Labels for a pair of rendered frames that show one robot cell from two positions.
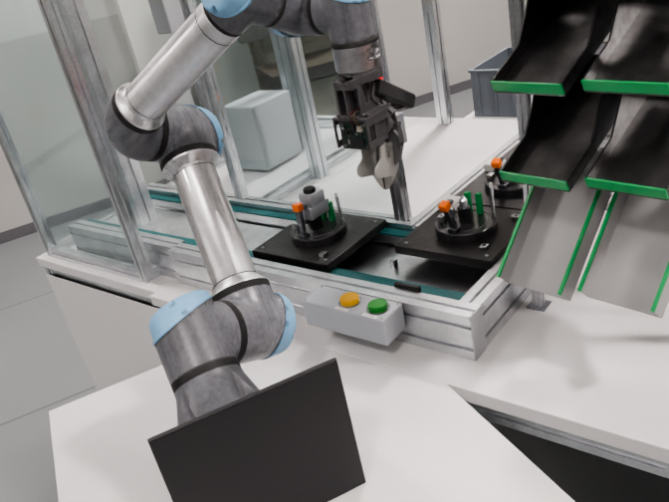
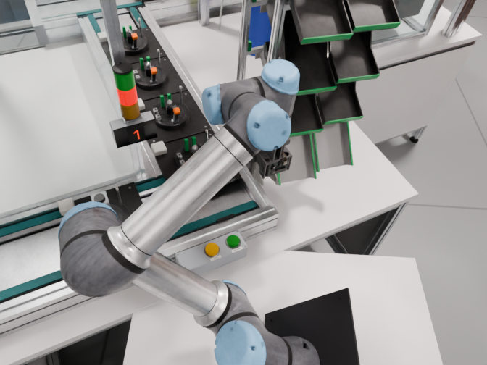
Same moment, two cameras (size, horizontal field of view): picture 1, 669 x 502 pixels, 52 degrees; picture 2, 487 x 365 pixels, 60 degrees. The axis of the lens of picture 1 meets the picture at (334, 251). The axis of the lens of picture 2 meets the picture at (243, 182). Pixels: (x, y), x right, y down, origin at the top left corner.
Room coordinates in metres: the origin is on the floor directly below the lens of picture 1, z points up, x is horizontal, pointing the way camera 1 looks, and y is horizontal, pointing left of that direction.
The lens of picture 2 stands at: (0.98, 0.57, 2.07)
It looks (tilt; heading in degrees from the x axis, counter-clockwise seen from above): 51 degrees down; 285
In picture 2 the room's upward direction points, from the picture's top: 7 degrees clockwise
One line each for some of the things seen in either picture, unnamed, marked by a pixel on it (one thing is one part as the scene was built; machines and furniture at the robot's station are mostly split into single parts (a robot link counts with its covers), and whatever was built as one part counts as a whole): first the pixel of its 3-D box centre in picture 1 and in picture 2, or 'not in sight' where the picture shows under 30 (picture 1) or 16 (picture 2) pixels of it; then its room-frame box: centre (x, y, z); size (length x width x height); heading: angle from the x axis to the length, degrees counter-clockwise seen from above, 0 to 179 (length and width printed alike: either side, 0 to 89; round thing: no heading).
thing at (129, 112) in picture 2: not in sight; (129, 107); (1.52, -0.16, 1.29); 0.05 x 0.05 x 0.05
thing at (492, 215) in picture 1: (464, 211); (195, 153); (1.40, -0.30, 1.01); 0.24 x 0.24 x 0.13; 47
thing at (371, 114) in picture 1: (363, 109); (270, 146); (1.11, -0.10, 1.37); 0.09 x 0.08 x 0.12; 136
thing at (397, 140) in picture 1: (388, 138); not in sight; (1.11, -0.13, 1.31); 0.05 x 0.02 x 0.09; 46
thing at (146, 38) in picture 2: not in sight; (130, 37); (1.93, -0.81, 1.01); 0.24 x 0.24 x 0.13; 47
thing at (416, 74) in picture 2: not in sight; (346, 82); (0.99, -1.72, 0.43); 1.11 x 0.68 x 0.86; 47
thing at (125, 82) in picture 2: not in sight; (124, 77); (1.52, -0.16, 1.39); 0.05 x 0.05 x 0.05
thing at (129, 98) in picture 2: not in sight; (127, 93); (1.52, -0.16, 1.34); 0.05 x 0.05 x 0.05
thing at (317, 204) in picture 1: (314, 199); (101, 201); (1.55, 0.02, 1.06); 0.08 x 0.04 x 0.07; 134
